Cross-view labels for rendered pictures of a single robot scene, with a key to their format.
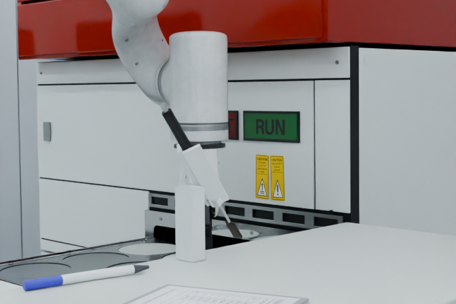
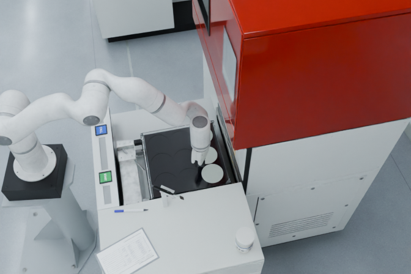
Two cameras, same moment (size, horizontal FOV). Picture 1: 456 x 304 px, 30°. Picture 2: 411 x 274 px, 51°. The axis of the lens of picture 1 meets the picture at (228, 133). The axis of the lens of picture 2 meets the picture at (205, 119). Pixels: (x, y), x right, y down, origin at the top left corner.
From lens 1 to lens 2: 1.62 m
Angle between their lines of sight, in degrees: 57
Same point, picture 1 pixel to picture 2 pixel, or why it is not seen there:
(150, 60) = (189, 114)
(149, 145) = not seen: hidden behind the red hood
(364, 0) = (258, 137)
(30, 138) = not seen: outside the picture
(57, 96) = not seen: hidden behind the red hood
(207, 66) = (197, 137)
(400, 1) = (282, 132)
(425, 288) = (191, 263)
